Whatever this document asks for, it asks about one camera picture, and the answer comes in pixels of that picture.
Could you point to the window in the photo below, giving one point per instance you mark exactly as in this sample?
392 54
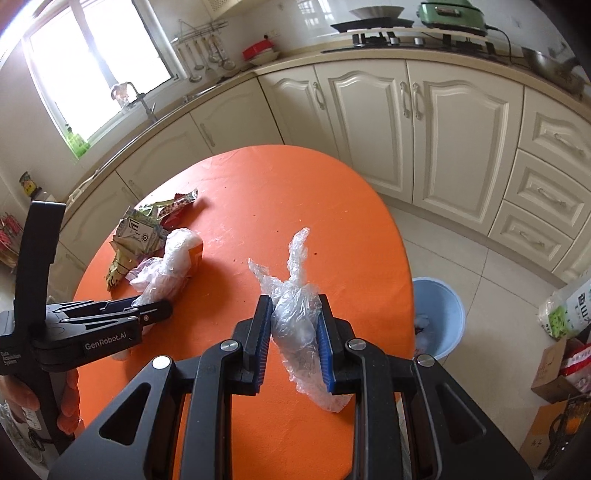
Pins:
101 60

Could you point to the yellow label jar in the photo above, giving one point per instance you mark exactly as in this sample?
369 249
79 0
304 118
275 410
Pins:
28 184

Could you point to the blue plastic bin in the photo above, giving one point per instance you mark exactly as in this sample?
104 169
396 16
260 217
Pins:
443 314

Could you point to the metal faucet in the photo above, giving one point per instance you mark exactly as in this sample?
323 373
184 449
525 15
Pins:
138 99

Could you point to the orange round table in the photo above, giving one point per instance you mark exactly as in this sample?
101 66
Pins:
286 207

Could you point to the white sack with green print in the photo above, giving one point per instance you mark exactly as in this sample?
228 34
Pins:
568 309

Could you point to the red green snack wrapper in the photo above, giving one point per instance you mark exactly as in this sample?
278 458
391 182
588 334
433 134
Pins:
178 203

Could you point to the small cardboard box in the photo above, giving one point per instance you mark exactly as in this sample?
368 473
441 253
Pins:
538 438

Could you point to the green bottle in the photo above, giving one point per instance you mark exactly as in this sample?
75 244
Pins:
77 143

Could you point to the metal bowl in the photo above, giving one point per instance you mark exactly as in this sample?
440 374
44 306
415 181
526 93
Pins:
551 69

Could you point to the green electric cooker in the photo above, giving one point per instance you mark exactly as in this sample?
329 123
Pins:
452 16

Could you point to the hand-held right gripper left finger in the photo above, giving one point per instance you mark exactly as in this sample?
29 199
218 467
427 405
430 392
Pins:
263 346

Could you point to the black flat pan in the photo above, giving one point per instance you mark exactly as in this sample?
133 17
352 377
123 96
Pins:
369 24

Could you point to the person's left hand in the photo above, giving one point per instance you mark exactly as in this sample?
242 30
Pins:
69 401

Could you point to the cream kitchen cabinet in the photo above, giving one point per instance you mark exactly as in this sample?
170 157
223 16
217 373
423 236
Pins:
461 138

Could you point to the clear plastic bag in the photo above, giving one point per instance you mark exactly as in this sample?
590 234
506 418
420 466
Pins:
295 304

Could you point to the dark wrapper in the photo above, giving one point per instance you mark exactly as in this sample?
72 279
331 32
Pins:
419 330

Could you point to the yellow black snack wrapper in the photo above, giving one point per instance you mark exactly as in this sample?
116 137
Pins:
117 270

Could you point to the cloudy plastic bag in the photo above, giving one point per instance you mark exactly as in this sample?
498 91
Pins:
171 263

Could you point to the red and white bag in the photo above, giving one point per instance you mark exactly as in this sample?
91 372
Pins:
577 364

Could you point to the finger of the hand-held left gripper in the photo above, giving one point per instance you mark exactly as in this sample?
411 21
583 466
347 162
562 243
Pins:
154 311
115 304

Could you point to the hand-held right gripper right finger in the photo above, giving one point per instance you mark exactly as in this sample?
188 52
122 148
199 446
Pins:
323 350

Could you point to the black gas stove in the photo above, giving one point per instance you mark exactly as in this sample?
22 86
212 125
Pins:
415 44

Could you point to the red lidded container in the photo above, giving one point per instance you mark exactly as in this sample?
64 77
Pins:
258 48

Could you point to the open cardboard box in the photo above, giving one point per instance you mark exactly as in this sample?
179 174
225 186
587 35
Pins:
547 374

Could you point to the metal utensil rack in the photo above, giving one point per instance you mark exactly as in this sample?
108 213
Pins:
203 50

